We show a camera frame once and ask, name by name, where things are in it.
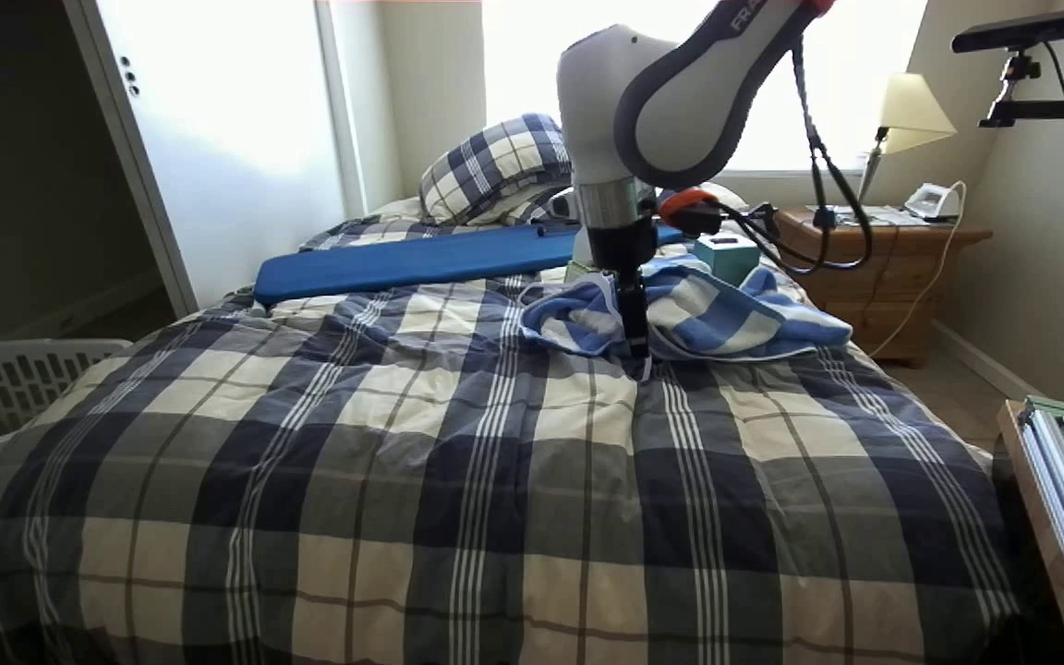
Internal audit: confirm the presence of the small teal tissue box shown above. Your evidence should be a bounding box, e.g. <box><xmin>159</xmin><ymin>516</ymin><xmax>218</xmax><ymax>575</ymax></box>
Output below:
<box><xmin>691</xmin><ymin>229</ymin><xmax>766</xmax><ymax>292</ymax></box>

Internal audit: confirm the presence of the table lamp with white shade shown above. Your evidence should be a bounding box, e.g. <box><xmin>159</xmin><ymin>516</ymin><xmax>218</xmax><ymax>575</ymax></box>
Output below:
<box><xmin>849</xmin><ymin>70</ymin><xmax>959</xmax><ymax>229</ymax></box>

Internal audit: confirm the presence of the white desk phone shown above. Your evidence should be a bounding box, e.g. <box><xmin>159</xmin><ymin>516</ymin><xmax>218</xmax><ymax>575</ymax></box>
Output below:
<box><xmin>900</xmin><ymin>178</ymin><xmax>973</xmax><ymax>224</ymax></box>

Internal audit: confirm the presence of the plaid bed comforter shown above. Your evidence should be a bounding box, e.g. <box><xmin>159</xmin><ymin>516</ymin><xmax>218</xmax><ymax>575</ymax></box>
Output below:
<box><xmin>0</xmin><ymin>194</ymin><xmax>1030</xmax><ymax>665</ymax></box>

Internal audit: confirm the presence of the plaid pillow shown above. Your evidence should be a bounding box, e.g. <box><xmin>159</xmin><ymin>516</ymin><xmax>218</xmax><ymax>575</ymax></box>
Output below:
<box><xmin>413</xmin><ymin>109</ymin><xmax>576</xmax><ymax>229</ymax></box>

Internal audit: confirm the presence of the wooden nightstand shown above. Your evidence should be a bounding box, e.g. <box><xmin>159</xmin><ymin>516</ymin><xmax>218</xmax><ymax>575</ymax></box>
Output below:
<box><xmin>773</xmin><ymin>204</ymin><xmax>999</xmax><ymax>369</ymax></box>

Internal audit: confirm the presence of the white plastic laundry basket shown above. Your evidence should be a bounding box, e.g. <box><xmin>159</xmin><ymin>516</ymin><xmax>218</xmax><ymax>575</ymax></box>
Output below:
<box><xmin>0</xmin><ymin>335</ymin><xmax>139</xmax><ymax>548</ymax></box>

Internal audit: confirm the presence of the black bar camera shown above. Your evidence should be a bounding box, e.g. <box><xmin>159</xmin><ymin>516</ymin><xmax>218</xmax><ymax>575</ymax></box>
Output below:
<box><xmin>951</xmin><ymin>0</ymin><xmax>1064</xmax><ymax>54</ymax></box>

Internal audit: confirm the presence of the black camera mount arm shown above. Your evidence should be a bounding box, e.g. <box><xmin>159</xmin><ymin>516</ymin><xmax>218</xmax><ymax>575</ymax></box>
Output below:
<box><xmin>979</xmin><ymin>48</ymin><xmax>1064</xmax><ymax>133</ymax></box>

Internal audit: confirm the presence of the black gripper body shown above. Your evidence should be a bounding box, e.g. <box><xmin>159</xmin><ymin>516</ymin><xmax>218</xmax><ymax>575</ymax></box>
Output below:
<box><xmin>584</xmin><ymin>218</ymin><xmax>665</xmax><ymax>292</ymax></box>

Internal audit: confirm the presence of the white power cord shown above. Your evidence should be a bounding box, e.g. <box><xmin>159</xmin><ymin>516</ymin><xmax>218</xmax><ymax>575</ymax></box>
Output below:
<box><xmin>869</xmin><ymin>182</ymin><xmax>973</xmax><ymax>363</ymax></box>

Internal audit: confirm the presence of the white and blue striped towel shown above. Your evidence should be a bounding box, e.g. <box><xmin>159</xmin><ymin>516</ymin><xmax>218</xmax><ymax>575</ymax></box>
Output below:
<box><xmin>514</xmin><ymin>241</ymin><xmax>857</xmax><ymax>369</ymax></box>

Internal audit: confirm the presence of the black wrist camera red mount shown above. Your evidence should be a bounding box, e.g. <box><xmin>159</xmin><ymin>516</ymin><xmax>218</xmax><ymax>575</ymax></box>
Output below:
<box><xmin>655</xmin><ymin>186</ymin><xmax>729</xmax><ymax>241</ymax></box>

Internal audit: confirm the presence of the flat blue padded board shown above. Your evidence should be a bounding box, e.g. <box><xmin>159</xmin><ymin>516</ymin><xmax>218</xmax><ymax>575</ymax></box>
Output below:
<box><xmin>250</xmin><ymin>223</ymin><xmax>691</xmax><ymax>314</ymax></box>

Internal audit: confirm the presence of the white closet door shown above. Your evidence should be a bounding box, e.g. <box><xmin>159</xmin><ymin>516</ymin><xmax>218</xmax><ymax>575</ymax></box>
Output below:
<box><xmin>62</xmin><ymin>0</ymin><xmax>367</xmax><ymax>319</ymax></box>

